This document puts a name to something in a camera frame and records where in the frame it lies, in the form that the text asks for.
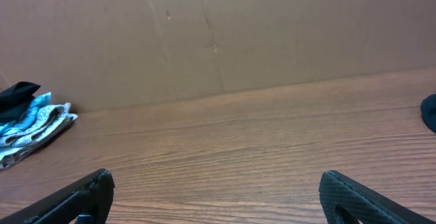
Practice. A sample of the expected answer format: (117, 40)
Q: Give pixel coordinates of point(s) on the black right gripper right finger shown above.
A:
(346, 201)

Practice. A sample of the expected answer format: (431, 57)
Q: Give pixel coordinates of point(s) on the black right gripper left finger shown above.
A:
(87, 200)

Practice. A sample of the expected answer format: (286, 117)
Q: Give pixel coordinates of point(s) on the black t-shirt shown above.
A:
(428, 110)

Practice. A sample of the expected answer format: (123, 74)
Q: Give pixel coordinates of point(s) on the grey patterned folded garment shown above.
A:
(51, 120)

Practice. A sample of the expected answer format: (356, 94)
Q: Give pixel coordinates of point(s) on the light blue folded garment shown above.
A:
(28, 117)

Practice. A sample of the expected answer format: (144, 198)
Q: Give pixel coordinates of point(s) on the folded black garment on pile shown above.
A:
(16, 99)

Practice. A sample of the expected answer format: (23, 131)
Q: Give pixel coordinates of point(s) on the brown cardboard back wall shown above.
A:
(100, 54)

